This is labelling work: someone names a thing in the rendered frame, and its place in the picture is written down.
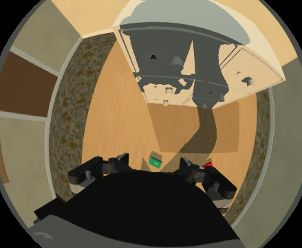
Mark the green nine-volt battery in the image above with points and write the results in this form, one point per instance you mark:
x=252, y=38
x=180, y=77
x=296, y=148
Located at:
x=155, y=162

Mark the white chest of drawers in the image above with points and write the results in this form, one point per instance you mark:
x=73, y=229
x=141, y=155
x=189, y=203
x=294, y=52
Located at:
x=205, y=16

